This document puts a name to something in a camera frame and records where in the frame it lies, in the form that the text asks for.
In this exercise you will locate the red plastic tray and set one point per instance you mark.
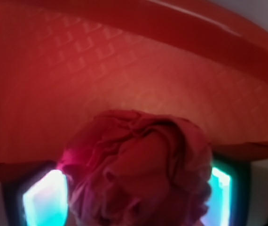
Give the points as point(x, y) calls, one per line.
point(64, 61)

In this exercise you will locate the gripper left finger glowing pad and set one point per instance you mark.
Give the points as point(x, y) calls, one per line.
point(35, 194)

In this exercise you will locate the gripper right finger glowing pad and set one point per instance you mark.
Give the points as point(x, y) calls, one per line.
point(230, 182)

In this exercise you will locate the red paper ball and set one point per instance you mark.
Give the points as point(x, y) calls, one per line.
point(130, 168)

